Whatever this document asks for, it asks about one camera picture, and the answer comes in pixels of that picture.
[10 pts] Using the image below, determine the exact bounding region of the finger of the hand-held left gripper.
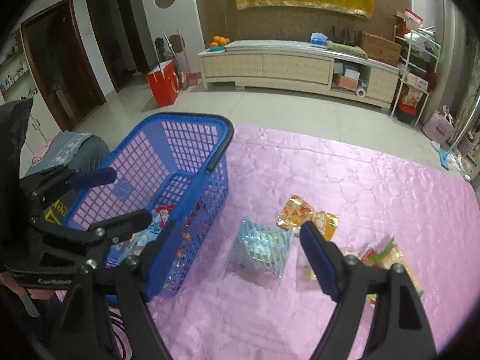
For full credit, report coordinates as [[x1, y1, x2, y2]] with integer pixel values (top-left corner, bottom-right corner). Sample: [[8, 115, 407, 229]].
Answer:
[[30, 208, 152, 250], [20, 166, 118, 197]]

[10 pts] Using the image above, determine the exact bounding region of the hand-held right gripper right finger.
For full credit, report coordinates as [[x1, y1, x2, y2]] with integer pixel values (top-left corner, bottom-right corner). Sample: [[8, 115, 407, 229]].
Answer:
[[299, 221, 439, 360]]

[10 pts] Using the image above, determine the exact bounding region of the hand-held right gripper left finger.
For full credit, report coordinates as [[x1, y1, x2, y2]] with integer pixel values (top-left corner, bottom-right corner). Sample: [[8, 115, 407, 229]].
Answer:
[[49, 219, 181, 360]]

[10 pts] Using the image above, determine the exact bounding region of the clear cracker packet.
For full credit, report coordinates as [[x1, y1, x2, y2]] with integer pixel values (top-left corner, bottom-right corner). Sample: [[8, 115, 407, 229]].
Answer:
[[295, 249, 319, 284]]

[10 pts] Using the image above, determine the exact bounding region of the light blue snack packet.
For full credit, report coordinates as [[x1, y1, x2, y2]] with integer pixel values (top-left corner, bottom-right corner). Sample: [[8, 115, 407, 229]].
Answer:
[[120, 204, 177, 256]]

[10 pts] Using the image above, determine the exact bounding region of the light blue mesh snack pack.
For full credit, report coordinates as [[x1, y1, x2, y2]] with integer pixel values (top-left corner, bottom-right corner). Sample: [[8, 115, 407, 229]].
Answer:
[[225, 214, 294, 283]]

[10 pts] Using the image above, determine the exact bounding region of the orange-yellow snack packet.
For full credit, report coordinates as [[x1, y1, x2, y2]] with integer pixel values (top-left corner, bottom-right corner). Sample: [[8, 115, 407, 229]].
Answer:
[[277, 195, 340, 241]]

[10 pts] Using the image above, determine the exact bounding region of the green-edged cracker packet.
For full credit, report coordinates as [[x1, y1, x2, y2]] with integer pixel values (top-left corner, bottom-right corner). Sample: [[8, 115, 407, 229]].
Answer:
[[343, 234, 424, 306]]

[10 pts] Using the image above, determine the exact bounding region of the blue plastic basket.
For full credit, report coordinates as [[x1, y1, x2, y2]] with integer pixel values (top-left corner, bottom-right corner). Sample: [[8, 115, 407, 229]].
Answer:
[[67, 112, 235, 302]]

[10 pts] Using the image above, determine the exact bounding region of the blue-grey lace-trimmed cloth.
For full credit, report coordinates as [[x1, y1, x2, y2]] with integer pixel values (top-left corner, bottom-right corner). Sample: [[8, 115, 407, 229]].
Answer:
[[32, 131, 94, 175]]

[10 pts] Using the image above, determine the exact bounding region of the pink cloth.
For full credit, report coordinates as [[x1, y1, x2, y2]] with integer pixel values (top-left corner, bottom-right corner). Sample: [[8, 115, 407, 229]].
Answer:
[[32, 139, 49, 166]]

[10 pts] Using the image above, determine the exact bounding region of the pink quilted mat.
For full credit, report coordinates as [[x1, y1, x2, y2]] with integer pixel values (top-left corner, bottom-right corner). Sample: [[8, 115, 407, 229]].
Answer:
[[45, 124, 480, 360]]

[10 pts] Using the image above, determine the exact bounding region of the red paper bag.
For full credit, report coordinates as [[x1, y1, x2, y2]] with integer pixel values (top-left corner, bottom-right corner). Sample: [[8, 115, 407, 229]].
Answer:
[[146, 60, 180, 109]]

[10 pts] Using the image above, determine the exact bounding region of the red dustpan with broom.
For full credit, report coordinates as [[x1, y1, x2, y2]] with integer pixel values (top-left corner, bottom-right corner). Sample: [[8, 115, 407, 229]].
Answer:
[[176, 29, 199, 91]]

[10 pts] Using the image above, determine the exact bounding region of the dark wooden door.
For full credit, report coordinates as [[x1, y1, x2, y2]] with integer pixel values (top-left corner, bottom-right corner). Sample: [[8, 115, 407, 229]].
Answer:
[[84, 0, 149, 92], [20, 0, 107, 132]]

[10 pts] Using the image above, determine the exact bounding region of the pink tote bag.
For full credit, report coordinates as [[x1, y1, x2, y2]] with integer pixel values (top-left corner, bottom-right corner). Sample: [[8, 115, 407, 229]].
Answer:
[[423, 105, 455, 144]]

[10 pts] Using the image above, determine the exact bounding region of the cream television cabinet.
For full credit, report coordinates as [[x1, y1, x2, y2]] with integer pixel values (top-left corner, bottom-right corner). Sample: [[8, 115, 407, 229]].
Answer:
[[197, 39, 400, 111]]

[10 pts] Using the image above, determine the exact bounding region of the green folded cloth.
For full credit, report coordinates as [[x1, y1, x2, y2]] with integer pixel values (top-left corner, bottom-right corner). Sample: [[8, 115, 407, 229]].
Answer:
[[326, 41, 366, 58]]

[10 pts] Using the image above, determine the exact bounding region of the white metal shelf rack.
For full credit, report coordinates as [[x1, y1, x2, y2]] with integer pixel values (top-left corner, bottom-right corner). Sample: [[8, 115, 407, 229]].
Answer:
[[390, 26, 441, 126]]

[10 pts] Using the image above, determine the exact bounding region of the cardboard box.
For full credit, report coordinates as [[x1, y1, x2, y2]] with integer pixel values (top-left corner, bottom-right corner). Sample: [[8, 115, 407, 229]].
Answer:
[[360, 32, 402, 66]]

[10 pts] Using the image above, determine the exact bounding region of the black router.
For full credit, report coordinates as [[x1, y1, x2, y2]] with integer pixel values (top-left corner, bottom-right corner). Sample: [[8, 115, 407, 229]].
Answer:
[[330, 25, 362, 44]]

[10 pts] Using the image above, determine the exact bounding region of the red and white box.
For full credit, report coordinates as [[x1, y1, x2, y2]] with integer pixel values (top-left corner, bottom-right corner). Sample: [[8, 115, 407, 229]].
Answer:
[[390, 7, 424, 32]]

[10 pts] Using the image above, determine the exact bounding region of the wall shelf with bottles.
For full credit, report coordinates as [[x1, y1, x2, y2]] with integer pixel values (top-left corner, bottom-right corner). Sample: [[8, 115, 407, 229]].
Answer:
[[0, 30, 29, 94]]

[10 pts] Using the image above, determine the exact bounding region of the blue-handled mop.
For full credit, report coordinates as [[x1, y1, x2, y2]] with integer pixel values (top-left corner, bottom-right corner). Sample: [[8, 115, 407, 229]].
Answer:
[[439, 94, 480, 169]]

